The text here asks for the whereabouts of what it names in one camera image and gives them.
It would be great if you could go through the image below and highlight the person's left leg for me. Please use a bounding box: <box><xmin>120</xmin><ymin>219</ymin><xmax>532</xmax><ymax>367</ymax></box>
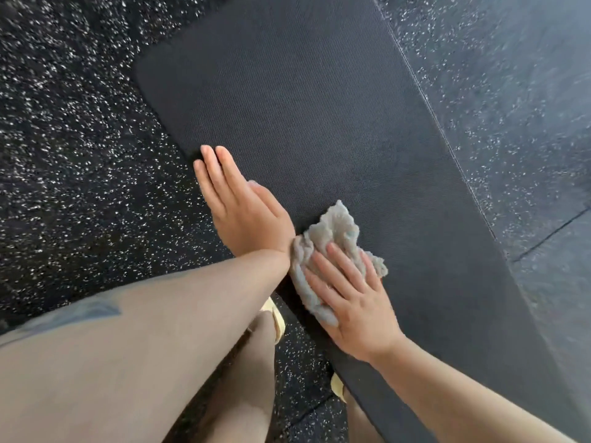
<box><xmin>199</xmin><ymin>313</ymin><xmax>279</xmax><ymax>443</ymax></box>

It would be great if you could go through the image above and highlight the person's right leg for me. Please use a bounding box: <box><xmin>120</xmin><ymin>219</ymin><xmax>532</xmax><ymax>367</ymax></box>
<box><xmin>345</xmin><ymin>391</ymin><xmax>385</xmax><ymax>443</ymax></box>

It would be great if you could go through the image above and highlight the person's left forearm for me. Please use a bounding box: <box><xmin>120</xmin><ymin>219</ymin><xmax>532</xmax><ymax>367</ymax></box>
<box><xmin>0</xmin><ymin>248</ymin><xmax>296</xmax><ymax>443</ymax></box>

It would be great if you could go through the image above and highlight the person's left hand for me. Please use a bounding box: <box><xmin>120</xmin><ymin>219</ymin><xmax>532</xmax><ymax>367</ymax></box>
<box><xmin>193</xmin><ymin>145</ymin><xmax>296</xmax><ymax>257</ymax></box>

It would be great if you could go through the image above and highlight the person's leg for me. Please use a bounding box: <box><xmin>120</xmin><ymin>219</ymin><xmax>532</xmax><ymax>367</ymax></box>
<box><xmin>345</xmin><ymin>391</ymin><xmax>385</xmax><ymax>443</ymax></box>
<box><xmin>199</xmin><ymin>313</ymin><xmax>279</xmax><ymax>443</ymax></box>

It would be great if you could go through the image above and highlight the grey cleaning cloth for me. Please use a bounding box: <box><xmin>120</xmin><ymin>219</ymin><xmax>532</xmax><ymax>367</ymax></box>
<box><xmin>289</xmin><ymin>199</ymin><xmax>389</xmax><ymax>327</ymax></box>

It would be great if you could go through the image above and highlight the person's right hand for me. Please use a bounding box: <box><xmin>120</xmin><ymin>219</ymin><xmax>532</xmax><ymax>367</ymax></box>
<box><xmin>302</xmin><ymin>242</ymin><xmax>408</xmax><ymax>365</ymax></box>

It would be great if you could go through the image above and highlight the black exercise mat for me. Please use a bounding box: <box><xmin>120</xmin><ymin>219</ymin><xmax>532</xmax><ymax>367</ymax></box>
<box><xmin>133</xmin><ymin>0</ymin><xmax>591</xmax><ymax>443</ymax></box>

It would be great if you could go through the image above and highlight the person's right forearm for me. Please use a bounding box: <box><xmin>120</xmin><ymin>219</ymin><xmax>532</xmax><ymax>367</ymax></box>
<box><xmin>368</xmin><ymin>336</ymin><xmax>579</xmax><ymax>443</ymax></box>

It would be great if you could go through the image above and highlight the yellow sandal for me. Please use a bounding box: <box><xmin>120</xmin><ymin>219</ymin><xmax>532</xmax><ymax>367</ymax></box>
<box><xmin>258</xmin><ymin>297</ymin><xmax>287</xmax><ymax>345</ymax></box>
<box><xmin>330</xmin><ymin>373</ymin><xmax>348</xmax><ymax>405</ymax></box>

